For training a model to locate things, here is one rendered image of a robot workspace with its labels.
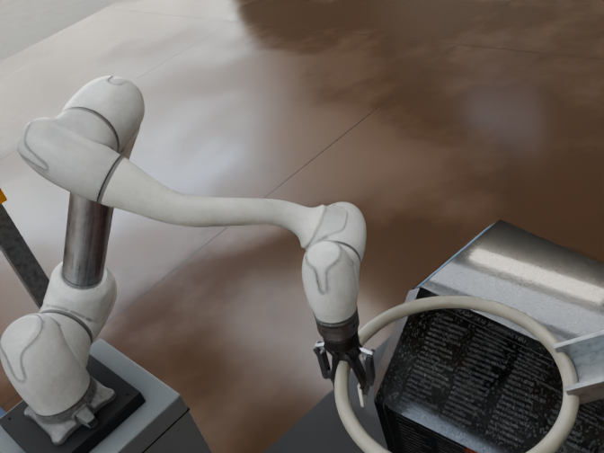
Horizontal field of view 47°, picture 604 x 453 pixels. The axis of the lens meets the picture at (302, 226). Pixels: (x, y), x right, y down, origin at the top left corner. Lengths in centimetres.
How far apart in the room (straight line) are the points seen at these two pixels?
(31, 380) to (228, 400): 127
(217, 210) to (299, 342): 167
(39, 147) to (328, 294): 60
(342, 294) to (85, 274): 69
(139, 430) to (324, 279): 70
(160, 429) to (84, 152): 80
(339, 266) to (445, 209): 219
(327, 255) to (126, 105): 51
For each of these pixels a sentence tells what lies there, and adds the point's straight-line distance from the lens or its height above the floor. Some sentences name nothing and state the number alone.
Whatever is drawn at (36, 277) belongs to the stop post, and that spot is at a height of 67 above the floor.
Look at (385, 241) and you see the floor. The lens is 335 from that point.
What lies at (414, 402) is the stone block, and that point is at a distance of 185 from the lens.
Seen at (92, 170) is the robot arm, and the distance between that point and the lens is 132.
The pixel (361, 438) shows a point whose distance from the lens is 140.
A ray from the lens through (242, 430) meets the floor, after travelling 276.
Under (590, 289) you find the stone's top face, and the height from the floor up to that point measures 82.
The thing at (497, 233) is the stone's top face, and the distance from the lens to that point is 198.
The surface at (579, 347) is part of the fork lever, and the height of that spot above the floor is 92.
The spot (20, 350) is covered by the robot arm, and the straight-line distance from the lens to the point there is 173.
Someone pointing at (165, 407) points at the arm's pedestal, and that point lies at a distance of 182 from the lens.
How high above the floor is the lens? 206
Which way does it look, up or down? 35 degrees down
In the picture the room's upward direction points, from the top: 18 degrees counter-clockwise
